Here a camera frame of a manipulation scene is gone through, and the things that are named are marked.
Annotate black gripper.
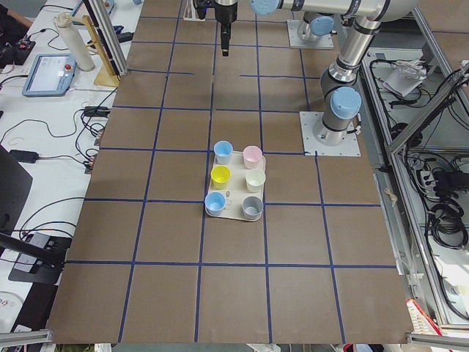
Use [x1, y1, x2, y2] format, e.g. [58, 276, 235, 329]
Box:
[214, 0, 237, 57]

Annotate yellow plastic cup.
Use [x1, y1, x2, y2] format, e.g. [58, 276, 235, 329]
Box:
[210, 165, 231, 190]

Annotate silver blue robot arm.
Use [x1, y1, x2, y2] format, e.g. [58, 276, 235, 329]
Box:
[250, 1, 418, 146]

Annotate light blue cup rear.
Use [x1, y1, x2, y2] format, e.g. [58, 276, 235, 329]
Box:
[213, 140, 233, 165]

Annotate light blue cup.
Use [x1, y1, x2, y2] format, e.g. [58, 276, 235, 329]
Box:
[213, 140, 233, 165]
[204, 191, 232, 216]

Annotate pink plastic cup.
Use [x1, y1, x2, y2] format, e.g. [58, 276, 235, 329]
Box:
[243, 145, 263, 169]

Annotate cream white plastic cup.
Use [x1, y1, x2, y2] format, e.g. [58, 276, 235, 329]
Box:
[245, 169, 266, 193]

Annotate light blue cup front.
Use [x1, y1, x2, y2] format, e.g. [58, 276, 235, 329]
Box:
[204, 191, 232, 216]

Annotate grey plastic cup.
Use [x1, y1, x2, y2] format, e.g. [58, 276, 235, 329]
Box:
[242, 197, 264, 221]

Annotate wooden stand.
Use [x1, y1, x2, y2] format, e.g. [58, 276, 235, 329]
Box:
[72, 15, 119, 87]

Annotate white paper roll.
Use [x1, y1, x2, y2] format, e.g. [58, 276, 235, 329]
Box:
[53, 12, 95, 72]

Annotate beige plastic tray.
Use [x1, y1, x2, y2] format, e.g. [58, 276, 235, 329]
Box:
[207, 151, 265, 221]

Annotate blue teach pendant tablet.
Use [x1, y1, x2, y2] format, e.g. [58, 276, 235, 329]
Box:
[22, 54, 76, 98]

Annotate crumpled white paper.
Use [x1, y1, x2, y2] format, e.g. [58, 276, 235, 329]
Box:
[383, 59, 427, 98]

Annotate black power adapter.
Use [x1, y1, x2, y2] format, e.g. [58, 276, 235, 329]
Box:
[9, 150, 40, 164]

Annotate black monitor stand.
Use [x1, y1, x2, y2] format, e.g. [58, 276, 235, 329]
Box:
[1, 148, 72, 285]

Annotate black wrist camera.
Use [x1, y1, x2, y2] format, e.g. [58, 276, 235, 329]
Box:
[193, 0, 211, 21]

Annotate white wire rack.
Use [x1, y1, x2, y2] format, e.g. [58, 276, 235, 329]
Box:
[183, 0, 204, 22]

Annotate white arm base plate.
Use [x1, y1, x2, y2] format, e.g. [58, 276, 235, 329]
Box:
[300, 111, 361, 157]

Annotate aluminium frame post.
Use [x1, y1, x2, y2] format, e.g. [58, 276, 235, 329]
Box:
[84, 0, 128, 76]

